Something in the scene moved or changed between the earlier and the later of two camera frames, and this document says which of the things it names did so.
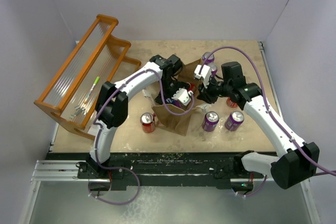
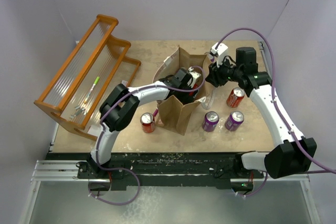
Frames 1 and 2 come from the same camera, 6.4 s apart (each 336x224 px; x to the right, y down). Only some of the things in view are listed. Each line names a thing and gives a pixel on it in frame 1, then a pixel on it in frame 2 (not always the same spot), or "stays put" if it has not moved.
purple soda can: (234, 120) stays put
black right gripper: (206, 94) → (214, 76)
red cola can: (148, 121) stays put
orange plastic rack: (99, 60) stays put
